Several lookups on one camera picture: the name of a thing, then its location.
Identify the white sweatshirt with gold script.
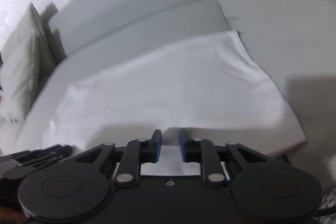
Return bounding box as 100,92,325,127
39,31,306,175

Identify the beige cushion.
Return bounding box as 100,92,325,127
1,3,56,123

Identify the blue white patterned cloth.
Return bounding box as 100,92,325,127
318,189,335,223

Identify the grey sofa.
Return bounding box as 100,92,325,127
1,0,335,189

